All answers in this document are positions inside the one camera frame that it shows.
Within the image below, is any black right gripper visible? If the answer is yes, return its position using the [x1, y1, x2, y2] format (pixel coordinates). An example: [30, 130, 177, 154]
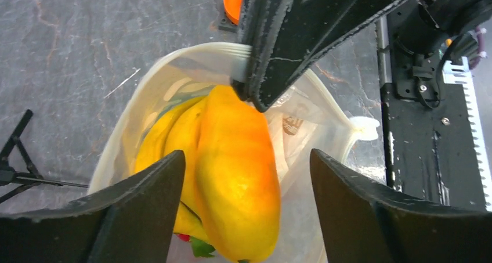
[388, 0, 491, 54]

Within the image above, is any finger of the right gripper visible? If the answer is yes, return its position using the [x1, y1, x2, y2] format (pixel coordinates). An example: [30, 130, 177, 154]
[233, 0, 300, 102]
[252, 0, 406, 112]

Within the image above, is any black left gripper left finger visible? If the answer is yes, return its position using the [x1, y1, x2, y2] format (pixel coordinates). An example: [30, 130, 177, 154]
[1, 150, 185, 262]

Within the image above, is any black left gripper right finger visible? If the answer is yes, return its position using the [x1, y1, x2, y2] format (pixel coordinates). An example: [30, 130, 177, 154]
[310, 149, 491, 262]

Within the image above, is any clear dotted zip bag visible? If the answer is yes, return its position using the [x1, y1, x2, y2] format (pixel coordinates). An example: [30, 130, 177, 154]
[88, 42, 379, 262]

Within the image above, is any yellow orange mango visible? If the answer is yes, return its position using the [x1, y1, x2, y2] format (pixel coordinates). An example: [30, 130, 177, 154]
[195, 85, 281, 262]

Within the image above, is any red toy apple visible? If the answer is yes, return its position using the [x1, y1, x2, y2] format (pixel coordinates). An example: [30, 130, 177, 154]
[175, 233, 190, 243]

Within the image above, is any silver microphone on stand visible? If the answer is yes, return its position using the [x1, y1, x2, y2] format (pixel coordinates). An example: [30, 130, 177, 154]
[0, 109, 90, 205]

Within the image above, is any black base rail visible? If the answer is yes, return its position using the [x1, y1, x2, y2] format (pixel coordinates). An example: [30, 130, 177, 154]
[377, 16, 491, 211]

